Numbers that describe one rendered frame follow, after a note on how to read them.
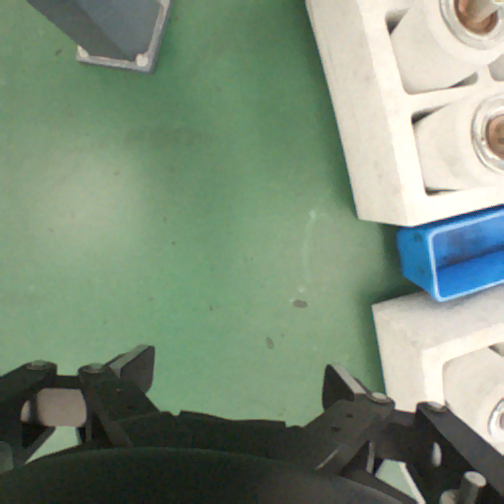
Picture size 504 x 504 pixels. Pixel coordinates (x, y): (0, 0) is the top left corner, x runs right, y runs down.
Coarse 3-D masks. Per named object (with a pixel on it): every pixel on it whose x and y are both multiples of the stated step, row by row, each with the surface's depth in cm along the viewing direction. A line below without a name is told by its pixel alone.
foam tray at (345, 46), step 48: (336, 0) 32; (384, 0) 27; (336, 48) 37; (384, 48) 28; (336, 96) 43; (384, 96) 29; (432, 96) 29; (384, 144) 32; (384, 192) 36; (432, 192) 36; (480, 192) 30
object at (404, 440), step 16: (400, 416) 9; (384, 432) 9; (400, 432) 9; (416, 432) 8; (384, 448) 9; (400, 448) 9; (416, 448) 8; (432, 448) 8; (416, 464) 8; (432, 464) 8
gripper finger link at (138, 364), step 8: (128, 352) 12; (136, 352) 12; (144, 352) 12; (152, 352) 13; (120, 360) 11; (128, 360) 11; (136, 360) 11; (144, 360) 12; (152, 360) 13; (112, 368) 10; (120, 368) 10; (128, 368) 11; (136, 368) 11; (144, 368) 12; (152, 368) 14; (120, 376) 10; (128, 376) 11; (136, 376) 11; (144, 376) 12; (152, 376) 14; (144, 384) 13; (144, 392) 13
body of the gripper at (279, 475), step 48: (192, 432) 7; (240, 432) 7; (0, 480) 2; (48, 480) 2; (96, 480) 2; (144, 480) 2; (192, 480) 2; (240, 480) 2; (288, 480) 2; (336, 480) 2
